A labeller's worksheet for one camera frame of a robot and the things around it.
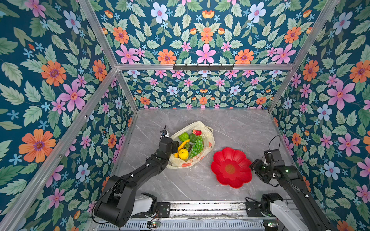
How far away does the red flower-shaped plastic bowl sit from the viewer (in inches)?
33.6

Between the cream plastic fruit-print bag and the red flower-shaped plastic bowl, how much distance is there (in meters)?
0.08

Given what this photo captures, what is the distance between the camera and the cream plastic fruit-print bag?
33.8 inches
